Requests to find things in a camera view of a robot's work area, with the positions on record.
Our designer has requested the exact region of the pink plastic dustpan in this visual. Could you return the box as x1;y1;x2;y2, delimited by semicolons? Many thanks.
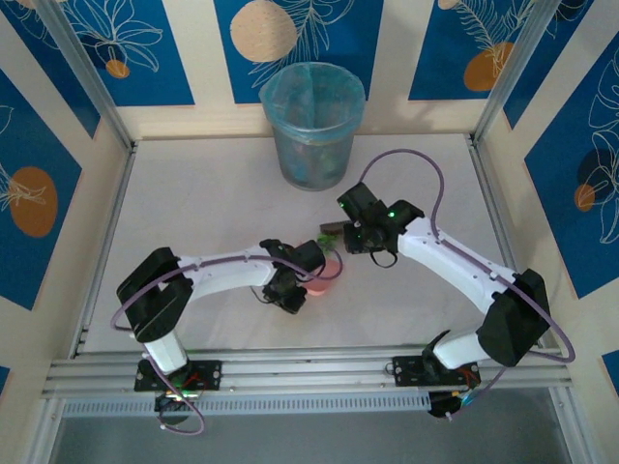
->
303;254;345;297

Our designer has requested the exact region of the trash bin with blue bag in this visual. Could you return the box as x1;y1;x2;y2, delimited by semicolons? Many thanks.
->
259;62;367;192

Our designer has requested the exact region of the aluminium mounting rail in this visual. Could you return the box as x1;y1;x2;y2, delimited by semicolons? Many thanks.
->
41;343;575;397

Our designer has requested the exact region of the aluminium table side rail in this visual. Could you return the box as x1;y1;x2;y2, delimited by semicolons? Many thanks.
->
464;133;547;350
71;140;140;360

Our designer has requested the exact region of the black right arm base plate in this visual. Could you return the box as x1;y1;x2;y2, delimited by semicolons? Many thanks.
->
390;355;483;389

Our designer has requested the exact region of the grey slotted cable duct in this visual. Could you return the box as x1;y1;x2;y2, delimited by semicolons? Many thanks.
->
61;391;432;418

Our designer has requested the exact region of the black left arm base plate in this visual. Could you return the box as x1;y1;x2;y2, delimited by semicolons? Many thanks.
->
133;360;223;393

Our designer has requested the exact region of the aluminium frame post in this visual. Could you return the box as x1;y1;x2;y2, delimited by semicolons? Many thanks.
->
469;0;556;147
34;0;137;152

